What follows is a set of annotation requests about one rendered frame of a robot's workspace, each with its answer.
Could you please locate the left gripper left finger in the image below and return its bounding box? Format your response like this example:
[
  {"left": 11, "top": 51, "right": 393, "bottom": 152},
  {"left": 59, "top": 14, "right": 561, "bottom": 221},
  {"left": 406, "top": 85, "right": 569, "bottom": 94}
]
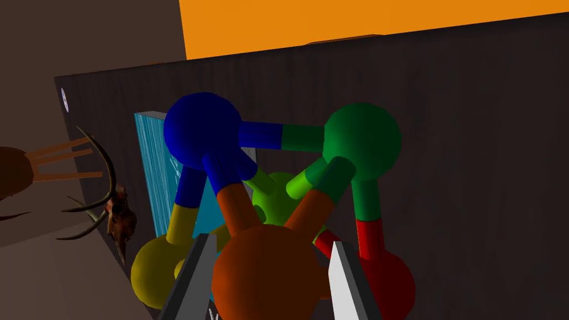
[{"left": 157, "top": 233, "right": 218, "bottom": 320}]

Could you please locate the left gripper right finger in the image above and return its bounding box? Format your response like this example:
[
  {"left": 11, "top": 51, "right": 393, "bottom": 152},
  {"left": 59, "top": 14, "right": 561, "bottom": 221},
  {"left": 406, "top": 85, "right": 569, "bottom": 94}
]
[{"left": 328, "top": 241, "right": 383, "bottom": 320}]

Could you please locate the multicoloured ball-and-stick model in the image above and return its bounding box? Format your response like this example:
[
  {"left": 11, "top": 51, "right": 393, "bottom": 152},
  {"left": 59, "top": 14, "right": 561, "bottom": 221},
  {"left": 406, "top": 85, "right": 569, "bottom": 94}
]
[{"left": 130, "top": 92, "right": 418, "bottom": 320}]

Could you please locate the brown skull with antlers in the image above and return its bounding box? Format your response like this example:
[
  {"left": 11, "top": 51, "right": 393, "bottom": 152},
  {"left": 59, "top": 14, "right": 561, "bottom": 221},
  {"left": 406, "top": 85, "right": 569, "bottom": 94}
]
[{"left": 57, "top": 126, "right": 138, "bottom": 267}]

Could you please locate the blue book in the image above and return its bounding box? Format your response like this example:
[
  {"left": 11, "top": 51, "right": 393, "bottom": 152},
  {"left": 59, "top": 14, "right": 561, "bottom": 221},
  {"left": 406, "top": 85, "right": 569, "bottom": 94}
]
[{"left": 134, "top": 111, "right": 258, "bottom": 307}]

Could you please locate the dark wooden table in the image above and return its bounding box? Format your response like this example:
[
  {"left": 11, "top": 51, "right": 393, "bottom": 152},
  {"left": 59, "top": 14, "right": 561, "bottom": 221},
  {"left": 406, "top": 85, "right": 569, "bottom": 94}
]
[{"left": 54, "top": 12, "right": 569, "bottom": 320}]

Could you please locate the brown wooden stool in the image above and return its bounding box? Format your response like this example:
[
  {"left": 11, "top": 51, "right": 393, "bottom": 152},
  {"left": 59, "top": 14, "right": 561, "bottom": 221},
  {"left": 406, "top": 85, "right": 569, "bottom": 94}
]
[{"left": 0, "top": 137, "right": 104, "bottom": 201}]

